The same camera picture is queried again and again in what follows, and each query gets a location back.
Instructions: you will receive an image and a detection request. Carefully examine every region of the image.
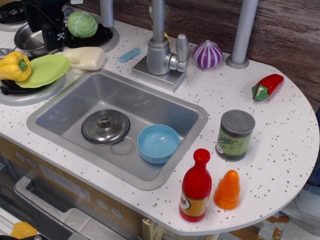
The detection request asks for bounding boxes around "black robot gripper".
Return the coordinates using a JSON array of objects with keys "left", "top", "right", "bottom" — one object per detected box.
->
[{"left": 21, "top": 0, "right": 67, "bottom": 52}]

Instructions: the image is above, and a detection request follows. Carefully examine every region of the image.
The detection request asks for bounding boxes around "red plastic sauce bottle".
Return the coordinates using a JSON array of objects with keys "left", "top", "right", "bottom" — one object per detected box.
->
[{"left": 179, "top": 148, "right": 212, "bottom": 222}]

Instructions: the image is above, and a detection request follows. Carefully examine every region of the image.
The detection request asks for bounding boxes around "grey toy sink basin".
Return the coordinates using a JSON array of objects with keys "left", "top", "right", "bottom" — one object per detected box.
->
[{"left": 27, "top": 69, "right": 208, "bottom": 190}]

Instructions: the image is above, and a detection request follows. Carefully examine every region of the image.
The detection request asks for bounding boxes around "steel toy pot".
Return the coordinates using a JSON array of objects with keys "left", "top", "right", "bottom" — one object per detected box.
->
[{"left": 14, "top": 23, "right": 58, "bottom": 57}]

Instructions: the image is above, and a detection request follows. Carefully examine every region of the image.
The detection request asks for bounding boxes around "green toy cabbage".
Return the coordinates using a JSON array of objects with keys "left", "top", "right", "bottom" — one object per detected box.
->
[{"left": 67, "top": 11, "right": 99, "bottom": 39}]

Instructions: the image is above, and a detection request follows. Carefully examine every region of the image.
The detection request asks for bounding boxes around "green plastic plate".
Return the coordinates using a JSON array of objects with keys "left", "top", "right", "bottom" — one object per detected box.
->
[{"left": 15, "top": 54, "right": 70, "bottom": 89}]

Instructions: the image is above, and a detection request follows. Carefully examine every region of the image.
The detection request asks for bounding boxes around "back left stove burner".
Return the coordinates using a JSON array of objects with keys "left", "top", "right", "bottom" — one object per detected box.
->
[{"left": 0, "top": 1, "right": 27, "bottom": 32}]

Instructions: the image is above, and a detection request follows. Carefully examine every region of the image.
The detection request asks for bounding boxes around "stove burner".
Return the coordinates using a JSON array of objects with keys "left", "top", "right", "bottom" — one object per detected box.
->
[
  {"left": 0, "top": 1, "right": 27, "bottom": 32},
  {"left": 64, "top": 23, "right": 120, "bottom": 53},
  {"left": 0, "top": 74, "right": 67, "bottom": 107}
]

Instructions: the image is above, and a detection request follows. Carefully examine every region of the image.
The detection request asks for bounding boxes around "yellow toy bell pepper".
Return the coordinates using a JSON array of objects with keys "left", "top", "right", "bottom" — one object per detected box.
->
[{"left": 0, "top": 51, "right": 32, "bottom": 82}]

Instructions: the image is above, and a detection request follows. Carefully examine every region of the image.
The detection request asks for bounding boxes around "back right stove burner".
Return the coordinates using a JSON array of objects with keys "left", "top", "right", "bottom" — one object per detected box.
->
[{"left": 64, "top": 23, "right": 120, "bottom": 53}]

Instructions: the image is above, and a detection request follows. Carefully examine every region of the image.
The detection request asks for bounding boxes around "front left stove burner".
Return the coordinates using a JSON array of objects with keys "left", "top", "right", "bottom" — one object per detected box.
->
[{"left": 0, "top": 74, "right": 67, "bottom": 107}]

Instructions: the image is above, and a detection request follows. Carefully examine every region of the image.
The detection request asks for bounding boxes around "light blue toy utensil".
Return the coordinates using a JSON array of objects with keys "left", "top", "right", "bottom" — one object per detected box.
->
[{"left": 118, "top": 48, "right": 147, "bottom": 63}]

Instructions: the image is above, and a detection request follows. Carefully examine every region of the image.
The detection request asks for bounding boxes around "steel pot lid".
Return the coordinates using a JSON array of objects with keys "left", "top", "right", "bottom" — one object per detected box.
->
[{"left": 82, "top": 109, "right": 130, "bottom": 145}]

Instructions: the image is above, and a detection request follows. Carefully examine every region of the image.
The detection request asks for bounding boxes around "grey toy faucet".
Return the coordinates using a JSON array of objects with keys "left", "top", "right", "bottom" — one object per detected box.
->
[{"left": 131, "top": 0, "right": 189, "bottom": 92}]

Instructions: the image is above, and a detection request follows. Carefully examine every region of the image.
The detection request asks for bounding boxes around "light blue plastic bowl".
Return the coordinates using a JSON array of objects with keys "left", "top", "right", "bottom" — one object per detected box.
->
[{"left": 137, "top": 124, "right": 180, "bottom": 165}]

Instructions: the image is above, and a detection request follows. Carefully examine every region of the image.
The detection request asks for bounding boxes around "purple striped toy onion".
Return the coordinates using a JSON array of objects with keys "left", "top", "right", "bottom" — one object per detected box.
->
[{"left": 192, "top": 40, "right": 223, "bottom": 69}]

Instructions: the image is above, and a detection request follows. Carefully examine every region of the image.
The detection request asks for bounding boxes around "yellow toy on floor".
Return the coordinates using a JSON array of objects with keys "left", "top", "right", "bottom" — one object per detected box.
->
[{"left": 9, "top": 222, "right": 38, "bottom": 240}]

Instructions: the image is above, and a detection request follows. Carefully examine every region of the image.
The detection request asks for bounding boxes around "green labelled toy can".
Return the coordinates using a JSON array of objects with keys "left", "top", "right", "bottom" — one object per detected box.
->
[{"left": 215, "top": 109, "right": 256, "bottom": 162}]

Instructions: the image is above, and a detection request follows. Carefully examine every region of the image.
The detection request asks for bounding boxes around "red toy chili pepper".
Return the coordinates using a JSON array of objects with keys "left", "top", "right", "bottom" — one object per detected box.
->
[{"left": 251, "top": 74, "right": 284, "bottom": 101}]

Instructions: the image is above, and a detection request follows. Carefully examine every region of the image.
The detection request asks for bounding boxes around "orange plastic carrot piece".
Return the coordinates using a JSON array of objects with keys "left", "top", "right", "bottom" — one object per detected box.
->
[{"left": 213, "top": 170, "right": 241, "bottom": 210}]

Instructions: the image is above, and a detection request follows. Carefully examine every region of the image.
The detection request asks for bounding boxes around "grey left post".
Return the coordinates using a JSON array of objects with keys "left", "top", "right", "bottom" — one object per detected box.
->
[{"left": 99, "top": 0, "right": 114, "bottom": 28}]

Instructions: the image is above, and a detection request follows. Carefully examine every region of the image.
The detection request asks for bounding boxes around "grey oven door handle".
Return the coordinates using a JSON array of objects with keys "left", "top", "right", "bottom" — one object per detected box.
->
[{"left": 14, "top": 176, "right": 139, "bottom": 240}]

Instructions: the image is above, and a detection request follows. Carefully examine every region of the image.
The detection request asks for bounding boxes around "grey post with base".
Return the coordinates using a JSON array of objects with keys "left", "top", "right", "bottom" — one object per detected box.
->
[{"left": 226, "top": 0, "right": 259, "bottom": 69}]

